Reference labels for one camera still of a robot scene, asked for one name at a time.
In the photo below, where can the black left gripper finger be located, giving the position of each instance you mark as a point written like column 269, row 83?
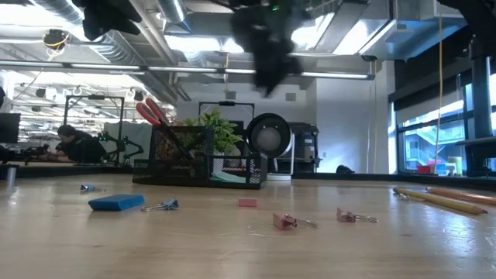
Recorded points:
column 93, row 25
column 124, row 21

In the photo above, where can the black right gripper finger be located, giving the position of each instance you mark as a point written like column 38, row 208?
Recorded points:
column 271, row 77
column 295, row 66

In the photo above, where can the teal sticky note pad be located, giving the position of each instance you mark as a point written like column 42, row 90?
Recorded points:
column 228, row 178

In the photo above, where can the black mesh desk organizer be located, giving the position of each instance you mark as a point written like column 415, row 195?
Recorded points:
column 174, row 170

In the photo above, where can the blue binder clip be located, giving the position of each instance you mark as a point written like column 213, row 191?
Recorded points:
column 168, row 204
column 87, row 188

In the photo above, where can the blue block eraser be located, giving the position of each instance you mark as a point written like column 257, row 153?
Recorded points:
column 116, row 202

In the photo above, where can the yellow pencil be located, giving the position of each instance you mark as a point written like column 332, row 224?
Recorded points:
column 441, row 201

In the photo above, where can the background black robot arm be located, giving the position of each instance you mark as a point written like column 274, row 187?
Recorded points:
column 35, row 151
column 124, row 145

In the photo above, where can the green plant in white pot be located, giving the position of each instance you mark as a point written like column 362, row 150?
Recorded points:
column 222, row 131

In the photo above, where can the black dome object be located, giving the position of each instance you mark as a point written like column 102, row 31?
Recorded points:
column 345, row 169

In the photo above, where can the person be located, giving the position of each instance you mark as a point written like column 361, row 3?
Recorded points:
column 83, row 147

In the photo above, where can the pink eraser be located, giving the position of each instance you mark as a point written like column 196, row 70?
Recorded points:
column 247, row 202

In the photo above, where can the black computer monitor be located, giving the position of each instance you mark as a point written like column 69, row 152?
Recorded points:
column 9, row 128

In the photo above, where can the pink binder clip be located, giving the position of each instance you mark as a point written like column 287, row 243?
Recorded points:
column 284, row 221
column 345, row 216

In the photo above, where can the red box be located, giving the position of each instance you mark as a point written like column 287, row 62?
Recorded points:
column 423, row 169

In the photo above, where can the pink box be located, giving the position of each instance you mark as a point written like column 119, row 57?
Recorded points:
column 434, row 162

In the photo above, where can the blue box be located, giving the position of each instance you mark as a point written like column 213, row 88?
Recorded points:
column 441, row 169

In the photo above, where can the black side shelf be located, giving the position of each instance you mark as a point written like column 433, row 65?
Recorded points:
column 478, row 155

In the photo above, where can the grey wall vent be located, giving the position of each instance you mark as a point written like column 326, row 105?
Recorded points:
column 290, row 97
column 230, row 95

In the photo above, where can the silver ventilation duct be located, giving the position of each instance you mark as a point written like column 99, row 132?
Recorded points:
column 120, row 50

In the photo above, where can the black camera stand frame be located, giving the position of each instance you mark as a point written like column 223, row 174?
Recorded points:
column 226, row 103

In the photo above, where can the background black rig frame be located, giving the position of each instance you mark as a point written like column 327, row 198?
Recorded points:
column 95, row 97

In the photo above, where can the silver metal post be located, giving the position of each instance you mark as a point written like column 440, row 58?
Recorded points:
column 11, row 178

